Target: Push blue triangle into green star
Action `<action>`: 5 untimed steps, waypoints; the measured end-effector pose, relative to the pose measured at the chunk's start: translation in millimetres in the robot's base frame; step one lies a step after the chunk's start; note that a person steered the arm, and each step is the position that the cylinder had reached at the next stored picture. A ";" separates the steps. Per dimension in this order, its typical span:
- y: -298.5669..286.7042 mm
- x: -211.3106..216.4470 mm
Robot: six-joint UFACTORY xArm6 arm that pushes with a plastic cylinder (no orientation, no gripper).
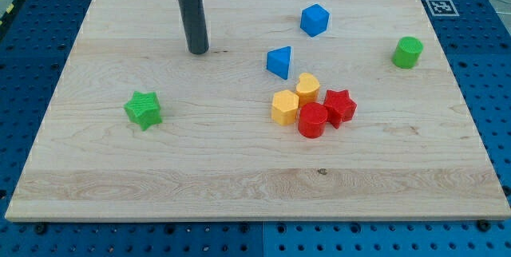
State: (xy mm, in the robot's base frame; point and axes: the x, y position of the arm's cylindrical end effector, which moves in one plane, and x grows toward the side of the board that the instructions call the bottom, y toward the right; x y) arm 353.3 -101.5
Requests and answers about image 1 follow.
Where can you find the yellow heart block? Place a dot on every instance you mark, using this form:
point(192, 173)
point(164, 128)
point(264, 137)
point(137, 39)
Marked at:
point(307, 88)

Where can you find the blue cube block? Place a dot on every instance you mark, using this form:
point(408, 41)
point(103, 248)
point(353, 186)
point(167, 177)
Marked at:
point(314, 20)

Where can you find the green star block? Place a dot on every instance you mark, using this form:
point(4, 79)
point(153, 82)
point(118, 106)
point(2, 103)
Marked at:
point(143, 109)

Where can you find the light wooden board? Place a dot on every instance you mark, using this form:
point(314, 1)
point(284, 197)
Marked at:
point(411, 151)

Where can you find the red cylinder block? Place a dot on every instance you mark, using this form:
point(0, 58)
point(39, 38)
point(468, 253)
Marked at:
point(312, 120)

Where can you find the white fiducial marker tag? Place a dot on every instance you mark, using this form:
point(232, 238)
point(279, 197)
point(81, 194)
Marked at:
point(442, 8)

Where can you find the blue triangle block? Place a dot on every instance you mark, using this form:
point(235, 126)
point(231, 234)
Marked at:
point(278, 61)

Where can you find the yellow hexagon block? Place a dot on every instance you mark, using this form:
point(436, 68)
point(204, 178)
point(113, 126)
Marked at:
point(284, 107)

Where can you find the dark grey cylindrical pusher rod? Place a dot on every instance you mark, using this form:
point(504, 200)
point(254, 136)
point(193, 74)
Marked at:
point(195, 28)

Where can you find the red star block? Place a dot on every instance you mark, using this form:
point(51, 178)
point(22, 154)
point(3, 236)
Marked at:
point(340, 107)

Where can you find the green cylinder block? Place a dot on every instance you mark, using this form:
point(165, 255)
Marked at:
point(407, 52)

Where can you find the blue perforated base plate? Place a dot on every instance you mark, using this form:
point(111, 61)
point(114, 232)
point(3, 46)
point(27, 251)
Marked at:
point(33, 53)

